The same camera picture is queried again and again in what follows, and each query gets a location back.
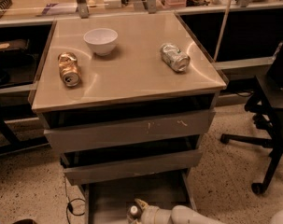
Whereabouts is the grey drawer cabinet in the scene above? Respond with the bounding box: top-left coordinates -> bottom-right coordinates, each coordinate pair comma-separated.
27,11 -> 229,224

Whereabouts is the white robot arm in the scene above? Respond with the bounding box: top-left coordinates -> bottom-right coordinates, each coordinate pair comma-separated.
127,199 -> 226,224

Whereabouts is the black table leg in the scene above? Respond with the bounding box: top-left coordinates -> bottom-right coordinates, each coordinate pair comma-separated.
0,104 -> 48,156

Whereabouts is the purple white paper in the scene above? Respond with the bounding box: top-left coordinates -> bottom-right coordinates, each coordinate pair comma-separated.
40,3 -> 78,16

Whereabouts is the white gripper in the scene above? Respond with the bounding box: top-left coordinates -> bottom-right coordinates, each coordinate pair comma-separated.
129,198 -> 173,224

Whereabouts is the bottom grey drawer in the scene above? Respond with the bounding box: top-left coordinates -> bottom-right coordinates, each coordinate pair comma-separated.
85,171 -> 196,224

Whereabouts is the black cable on floor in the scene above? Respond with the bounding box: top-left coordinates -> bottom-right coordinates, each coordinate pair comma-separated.
64,175 -> 87,224

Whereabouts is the white rod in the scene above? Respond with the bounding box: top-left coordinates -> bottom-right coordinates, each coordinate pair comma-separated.
213,0 -> 232,62

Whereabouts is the white ceramic bowl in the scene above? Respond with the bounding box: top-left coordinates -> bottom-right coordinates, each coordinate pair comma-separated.
83,28 -> 118,56

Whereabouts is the crushed green silver can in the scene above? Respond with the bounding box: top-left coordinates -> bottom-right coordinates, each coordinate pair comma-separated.
160,43 -> 191,73

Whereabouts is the top grey drawer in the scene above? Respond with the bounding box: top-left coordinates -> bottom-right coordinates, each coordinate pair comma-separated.
45,109 -> 215,154

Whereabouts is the black office chair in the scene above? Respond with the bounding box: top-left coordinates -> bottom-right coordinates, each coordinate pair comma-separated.
219,35 -> 283,195

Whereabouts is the clear plastic bottle white cap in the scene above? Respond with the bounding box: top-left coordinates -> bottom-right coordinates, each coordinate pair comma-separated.
127,205 -> 142,223

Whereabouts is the grey drawer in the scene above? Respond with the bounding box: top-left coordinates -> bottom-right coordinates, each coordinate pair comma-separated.
45,109 -> 215,154
64,149 -> 203,185
85,171 -> 196,224

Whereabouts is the crushed orange soda can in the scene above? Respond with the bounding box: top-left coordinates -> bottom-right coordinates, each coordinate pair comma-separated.
58,52 -> 81,87

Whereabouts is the middle grey drawer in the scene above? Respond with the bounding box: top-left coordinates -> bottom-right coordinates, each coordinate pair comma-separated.
64,149 -> 203,185

